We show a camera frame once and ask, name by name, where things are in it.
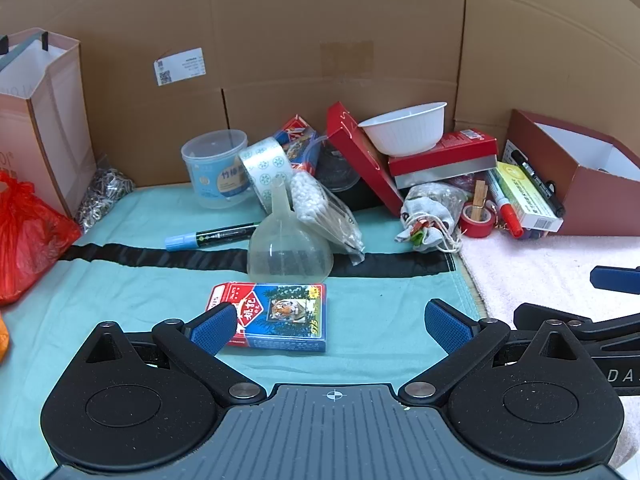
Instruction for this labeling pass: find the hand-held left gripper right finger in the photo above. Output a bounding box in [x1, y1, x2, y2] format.
[397, 299, 593, 406]

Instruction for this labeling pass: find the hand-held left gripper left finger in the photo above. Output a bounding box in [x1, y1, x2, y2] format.
[75, 304, 266, 406]

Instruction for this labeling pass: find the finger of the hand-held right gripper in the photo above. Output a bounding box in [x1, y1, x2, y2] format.
[514, 302, 640, 343]
[590, 266, 640, 295]

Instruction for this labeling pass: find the blue red playing card box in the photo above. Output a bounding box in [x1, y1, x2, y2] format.
[206, 282, 328, 353]

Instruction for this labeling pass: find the maroon cardboard container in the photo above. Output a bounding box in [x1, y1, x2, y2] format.
[502, 108, 640, 237]

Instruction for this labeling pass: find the yellow green medicine box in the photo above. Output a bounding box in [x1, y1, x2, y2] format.
[492, 161, 565, 233]

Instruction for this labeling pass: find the pink towel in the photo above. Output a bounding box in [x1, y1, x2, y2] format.
[457, 232, 640, 478]

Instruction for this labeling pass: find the black marker light blue cap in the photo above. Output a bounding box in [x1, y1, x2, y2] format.
[165, 222, 261, 252]

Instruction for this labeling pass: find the teal cloth black stripe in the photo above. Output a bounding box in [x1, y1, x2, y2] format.
[0, 180, 486, 480]

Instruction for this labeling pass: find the red tape roll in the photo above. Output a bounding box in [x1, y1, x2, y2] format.
[460, 203, 497, 239]

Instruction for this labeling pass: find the clear plastic funnel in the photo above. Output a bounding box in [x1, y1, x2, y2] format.
[247, 177, 334, 285]

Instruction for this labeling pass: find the white marker red cap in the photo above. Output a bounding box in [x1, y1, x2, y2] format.
[486, 167, 525, 238]

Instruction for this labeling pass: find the wooden clothespin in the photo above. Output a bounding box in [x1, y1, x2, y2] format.
[472, 180, 489, 222]

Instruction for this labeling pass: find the clear round plastic tub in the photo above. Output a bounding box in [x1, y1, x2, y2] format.
[181, 130, 253, 209]

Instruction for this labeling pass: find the bag of cotton swabs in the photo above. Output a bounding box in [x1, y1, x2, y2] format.
[290, 170, 367, 266]

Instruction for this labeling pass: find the patterned white tape roll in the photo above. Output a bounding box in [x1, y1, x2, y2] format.
[237, 136, 295, 211]

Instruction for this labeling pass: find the pile of metal rings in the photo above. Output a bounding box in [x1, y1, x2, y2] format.
[74, 167, 136, 233]

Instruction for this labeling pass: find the red and silver box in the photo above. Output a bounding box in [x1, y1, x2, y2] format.
[388, 130, 499, 191]

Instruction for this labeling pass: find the flat red box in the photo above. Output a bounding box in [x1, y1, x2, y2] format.
[326, 101, 406, 218]

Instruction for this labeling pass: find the white ribbed plastic bowl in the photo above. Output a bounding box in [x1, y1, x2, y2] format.
[357, 101, 447, 157]

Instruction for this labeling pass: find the small blue red card box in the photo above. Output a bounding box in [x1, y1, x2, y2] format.
[272, 115, 321, 176]

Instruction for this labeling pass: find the red plastic bag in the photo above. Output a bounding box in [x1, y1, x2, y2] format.
[0, 170, 83, 307]

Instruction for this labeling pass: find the pink paper bag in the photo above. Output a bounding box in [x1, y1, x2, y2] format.
[0, 27, 98, 218]

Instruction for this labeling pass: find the white label sticker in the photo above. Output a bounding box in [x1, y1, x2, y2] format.
[153, 47, 208, 87]

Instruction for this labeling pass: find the brown cardboard backdrop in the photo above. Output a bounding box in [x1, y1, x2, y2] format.
[0, 0, 640, 191]

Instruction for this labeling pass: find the grey drawstring pouch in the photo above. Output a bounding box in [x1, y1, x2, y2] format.
[395, 182, 468, 253]

